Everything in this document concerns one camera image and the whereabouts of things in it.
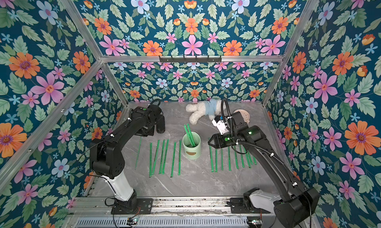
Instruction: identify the bundle of green wrapped straws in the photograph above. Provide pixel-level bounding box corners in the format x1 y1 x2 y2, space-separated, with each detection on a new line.
184 124 195 148

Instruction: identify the black remote control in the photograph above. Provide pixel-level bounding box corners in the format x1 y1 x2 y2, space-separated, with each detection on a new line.
156 115 166 134

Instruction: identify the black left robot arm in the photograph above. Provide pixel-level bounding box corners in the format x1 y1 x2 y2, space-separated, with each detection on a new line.
90 100 165 214

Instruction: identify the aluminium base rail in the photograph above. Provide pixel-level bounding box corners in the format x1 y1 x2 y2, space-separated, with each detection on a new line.
69 196 273 216

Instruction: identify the white plush teddy bear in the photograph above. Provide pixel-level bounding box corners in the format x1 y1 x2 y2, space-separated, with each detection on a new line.
186 99 222 125

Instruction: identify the white vented cable duct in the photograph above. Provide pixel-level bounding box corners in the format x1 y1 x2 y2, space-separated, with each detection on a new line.
75 217 249 228

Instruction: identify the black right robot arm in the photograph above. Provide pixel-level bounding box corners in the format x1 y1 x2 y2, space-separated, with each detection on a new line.
208 112 320 228

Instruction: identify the black wall hook rack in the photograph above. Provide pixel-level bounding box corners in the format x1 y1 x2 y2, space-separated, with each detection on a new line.
159 56 222 63

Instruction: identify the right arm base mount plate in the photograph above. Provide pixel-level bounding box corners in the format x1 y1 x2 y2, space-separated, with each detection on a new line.
226 197 270 214

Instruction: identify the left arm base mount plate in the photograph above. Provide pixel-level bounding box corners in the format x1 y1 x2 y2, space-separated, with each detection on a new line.
111 198 153 215

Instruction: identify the light green storage cup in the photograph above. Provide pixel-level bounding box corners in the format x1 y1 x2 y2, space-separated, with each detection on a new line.
182 132 201 160

